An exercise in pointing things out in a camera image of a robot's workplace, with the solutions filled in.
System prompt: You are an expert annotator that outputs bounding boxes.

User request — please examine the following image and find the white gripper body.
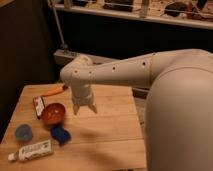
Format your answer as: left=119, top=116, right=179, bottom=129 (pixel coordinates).
left=71, top=82, right=93, bottom=106

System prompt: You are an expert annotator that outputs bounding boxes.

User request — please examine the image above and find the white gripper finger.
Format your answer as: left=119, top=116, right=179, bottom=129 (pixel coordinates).
left=88, top=103, right=98, bottom=114
left=73, top=105, right=80, bottom=115

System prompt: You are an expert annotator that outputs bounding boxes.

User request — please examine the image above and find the red ceramic bowl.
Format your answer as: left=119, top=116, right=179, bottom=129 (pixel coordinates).
left=41, top=103, right=66, bottom=125

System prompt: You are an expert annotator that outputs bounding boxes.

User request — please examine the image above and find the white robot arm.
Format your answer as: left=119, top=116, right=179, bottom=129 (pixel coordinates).
left=60, top=49, right=213, bottom=171

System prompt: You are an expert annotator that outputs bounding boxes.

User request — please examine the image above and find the blue sponge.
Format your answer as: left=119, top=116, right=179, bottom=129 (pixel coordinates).
left=50, top=125, right=71, bottom=146

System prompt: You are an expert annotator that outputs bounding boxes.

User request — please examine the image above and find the red white snack packet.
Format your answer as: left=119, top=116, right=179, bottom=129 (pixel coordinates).
left=33, top=96, right=45, bottom=118

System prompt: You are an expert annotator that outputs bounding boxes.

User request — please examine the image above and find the metal pole stand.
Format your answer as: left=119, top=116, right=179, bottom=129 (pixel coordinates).
left=48, top=0, right=77, bottom=57

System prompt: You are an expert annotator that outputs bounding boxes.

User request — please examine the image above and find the white tube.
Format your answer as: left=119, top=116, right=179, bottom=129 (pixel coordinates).
left=8, top=139, right=53, bottom=162

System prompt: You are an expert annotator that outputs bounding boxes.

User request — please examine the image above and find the blue plastic cup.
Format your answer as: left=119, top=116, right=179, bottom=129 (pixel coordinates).
left=15, top=124, right=33, bottom=142

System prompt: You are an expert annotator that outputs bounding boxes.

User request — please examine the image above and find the orange handled tool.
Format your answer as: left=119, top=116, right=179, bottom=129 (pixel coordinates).
left=42, top=85, right=68, bottom=97

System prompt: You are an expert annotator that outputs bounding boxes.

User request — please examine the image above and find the white window ledge rail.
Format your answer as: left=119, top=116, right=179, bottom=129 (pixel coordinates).
left=53, top=0, right=213, bottom=30

